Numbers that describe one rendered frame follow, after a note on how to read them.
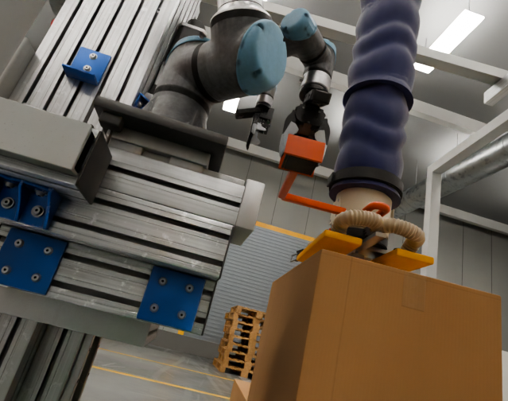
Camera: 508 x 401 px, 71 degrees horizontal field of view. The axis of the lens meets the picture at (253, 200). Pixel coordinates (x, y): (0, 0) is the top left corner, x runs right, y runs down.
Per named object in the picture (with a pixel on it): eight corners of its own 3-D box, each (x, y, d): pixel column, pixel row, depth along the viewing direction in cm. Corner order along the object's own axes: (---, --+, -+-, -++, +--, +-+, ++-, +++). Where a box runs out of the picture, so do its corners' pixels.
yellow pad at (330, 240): (362, 246, 90) (364, 227, 92) (323, 235, 90) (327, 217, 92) (323, 268, 122) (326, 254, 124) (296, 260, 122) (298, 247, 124)
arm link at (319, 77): (335, 74, 90) (304, 65, 90) (331, 88, 88) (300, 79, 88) (326, 92, 97) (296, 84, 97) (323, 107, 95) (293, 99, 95)
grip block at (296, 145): (322, 162, 78) (326, 142, 79) (284, 152, 78) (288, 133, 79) (312, 177, 85) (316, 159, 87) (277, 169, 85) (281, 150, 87)
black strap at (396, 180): (416, 190, 104) (417, 177, 105) (339, 169, 103) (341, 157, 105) (382, 214, 125) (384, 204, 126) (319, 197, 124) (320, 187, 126)
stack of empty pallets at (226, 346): (271, 383, 713) (284, 317, 759) (218, 371, 701) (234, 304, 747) (257, 375, 833) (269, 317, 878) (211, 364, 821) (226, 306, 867)
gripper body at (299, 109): (314, 146, 92) (322, 108, 97) (323, 129, 84) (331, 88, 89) (285, 138, 92) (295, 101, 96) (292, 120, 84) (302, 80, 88)
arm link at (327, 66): (303, 39, 96) (316, 62, 102) (295, 71, 92) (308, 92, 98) (330, 31, 92) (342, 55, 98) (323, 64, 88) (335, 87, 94)
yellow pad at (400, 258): (434, 264, 90) (436, 246, 92) (397, 255, 90) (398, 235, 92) (378, 282, 122) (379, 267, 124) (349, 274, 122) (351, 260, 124)
